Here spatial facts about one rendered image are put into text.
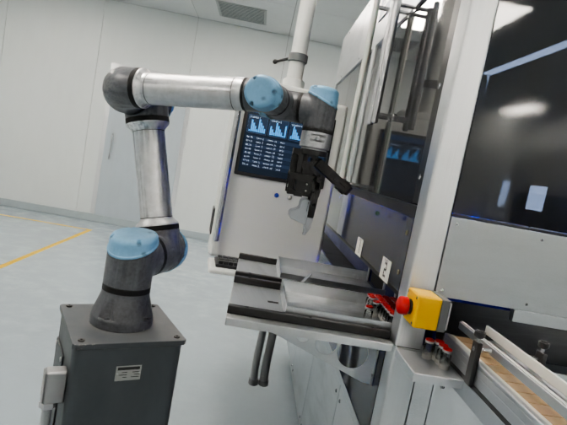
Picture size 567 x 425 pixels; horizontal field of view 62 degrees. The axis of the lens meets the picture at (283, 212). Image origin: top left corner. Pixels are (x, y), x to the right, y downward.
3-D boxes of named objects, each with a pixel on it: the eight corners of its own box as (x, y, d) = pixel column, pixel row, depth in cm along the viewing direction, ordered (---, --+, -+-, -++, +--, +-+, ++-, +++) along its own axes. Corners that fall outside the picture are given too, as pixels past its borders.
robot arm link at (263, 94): (82, 56, 113) (279, 63, 100) (110, 67, 123) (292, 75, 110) (78, 105, 113) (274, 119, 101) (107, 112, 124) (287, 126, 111)
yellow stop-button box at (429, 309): (432, 321, 108) (439, 291, 108) (444, 333, 101) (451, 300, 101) (400, 316, 108) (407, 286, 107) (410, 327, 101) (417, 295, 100)
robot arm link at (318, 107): (310, 88, 121) (343, 93, 119) (302, 131, 122) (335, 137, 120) (303, 82, 113) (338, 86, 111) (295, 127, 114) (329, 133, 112)
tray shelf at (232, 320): (361, 282, 182) (362, 277, 182) (423, 357, 113) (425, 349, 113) (238, 260, 179) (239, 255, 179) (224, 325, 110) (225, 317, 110)
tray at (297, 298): (390, 309, 144) (392, 298, 143) (418, 341, 118) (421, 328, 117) (279, 290, 141) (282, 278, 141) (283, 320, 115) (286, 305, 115)
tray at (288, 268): (365, 280, 177) (367, 271, 177) (383, 301, 151) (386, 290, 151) (276, 265, 175) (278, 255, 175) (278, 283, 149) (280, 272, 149)
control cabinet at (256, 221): (308, 261, 233) (339, 102, 226) (317, 271, 215) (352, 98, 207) (205, 246, 223) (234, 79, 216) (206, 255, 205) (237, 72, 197)
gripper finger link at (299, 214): (285, 231, 120) (291, 195, 119) (308, 235, 120) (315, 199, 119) (286, 234, 116) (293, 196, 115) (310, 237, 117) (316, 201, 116)
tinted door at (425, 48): (378, 193, 156) (415, 11, 151) (422, 207, 114) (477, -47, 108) (376, 193, 156) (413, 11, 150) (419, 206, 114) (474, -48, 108)
